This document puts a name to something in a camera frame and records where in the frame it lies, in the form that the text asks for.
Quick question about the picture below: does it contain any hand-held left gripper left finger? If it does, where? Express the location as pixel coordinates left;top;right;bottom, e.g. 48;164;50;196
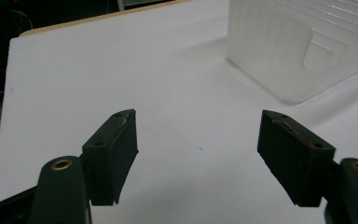
81;108;140;207

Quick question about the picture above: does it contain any white plastic storage bin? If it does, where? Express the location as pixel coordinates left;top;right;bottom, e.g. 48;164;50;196
227;0;358;105

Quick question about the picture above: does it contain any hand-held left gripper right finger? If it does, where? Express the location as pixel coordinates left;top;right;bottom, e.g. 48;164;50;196
256;109;337;208

